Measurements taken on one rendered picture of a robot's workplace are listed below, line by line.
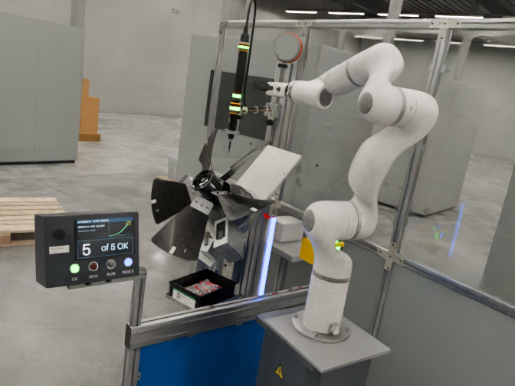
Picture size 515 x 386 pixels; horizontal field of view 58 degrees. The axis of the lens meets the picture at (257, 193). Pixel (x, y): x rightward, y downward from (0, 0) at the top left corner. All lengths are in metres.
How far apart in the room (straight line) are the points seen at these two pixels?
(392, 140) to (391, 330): 1.28
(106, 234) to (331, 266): 0.66
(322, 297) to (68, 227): 0.76
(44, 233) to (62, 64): 6.35
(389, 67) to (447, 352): 1.37
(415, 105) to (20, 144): 6.67
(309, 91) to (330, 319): 0.74
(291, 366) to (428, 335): 0.92
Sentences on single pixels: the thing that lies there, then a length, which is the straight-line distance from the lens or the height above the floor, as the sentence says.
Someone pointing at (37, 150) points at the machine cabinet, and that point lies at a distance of 7.60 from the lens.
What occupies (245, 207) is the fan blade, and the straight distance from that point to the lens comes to 1.85.
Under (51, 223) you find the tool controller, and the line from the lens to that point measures 1.32.
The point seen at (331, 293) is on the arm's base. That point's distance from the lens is 1.46.
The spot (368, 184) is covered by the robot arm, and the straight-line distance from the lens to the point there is 1.31.
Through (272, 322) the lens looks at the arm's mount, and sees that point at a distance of 1.54.
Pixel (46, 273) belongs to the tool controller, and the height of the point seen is 1.11.
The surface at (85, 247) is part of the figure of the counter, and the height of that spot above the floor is 1.17.
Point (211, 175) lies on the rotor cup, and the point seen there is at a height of 1.25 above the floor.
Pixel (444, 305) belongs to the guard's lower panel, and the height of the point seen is 0.88.
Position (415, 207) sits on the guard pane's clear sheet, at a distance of 2.21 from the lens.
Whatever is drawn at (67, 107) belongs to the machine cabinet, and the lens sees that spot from 7.68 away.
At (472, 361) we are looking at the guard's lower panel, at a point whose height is 0.71.
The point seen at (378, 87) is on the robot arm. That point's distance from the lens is 1.19.
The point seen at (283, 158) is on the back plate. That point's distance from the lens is 2.32.
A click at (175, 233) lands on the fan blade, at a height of 1.00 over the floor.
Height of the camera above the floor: 1.67
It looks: 13 degrees down
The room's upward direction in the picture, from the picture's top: 9 degrees clockwise
